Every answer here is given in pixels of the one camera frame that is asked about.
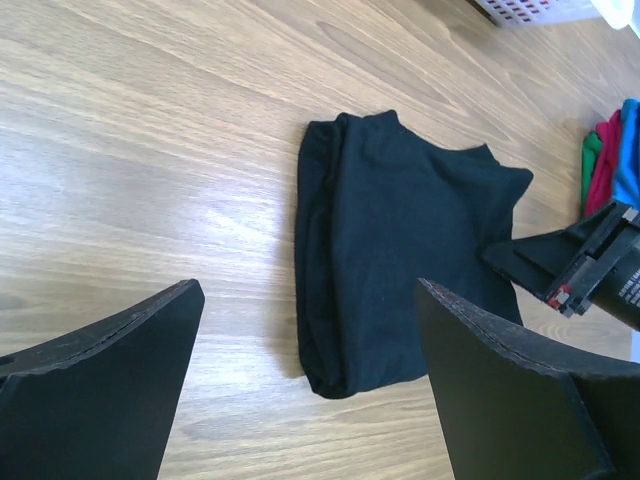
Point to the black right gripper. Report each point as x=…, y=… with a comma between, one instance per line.
x=592, y=262

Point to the white plastic basket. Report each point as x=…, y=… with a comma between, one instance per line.
x=511, y=13

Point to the folded pink t shirt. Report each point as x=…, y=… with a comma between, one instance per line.
x=601, y=187

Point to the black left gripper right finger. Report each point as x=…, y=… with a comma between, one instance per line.
x=514, y=404

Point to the folded green t shirt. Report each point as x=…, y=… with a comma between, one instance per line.
x=591, y=148

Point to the folded blue t shirt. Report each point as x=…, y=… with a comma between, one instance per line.
x=625, y=184

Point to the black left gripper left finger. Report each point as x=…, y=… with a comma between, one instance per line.
x=99, y=402

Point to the black t shirt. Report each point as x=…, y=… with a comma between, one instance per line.
x=378, y=208

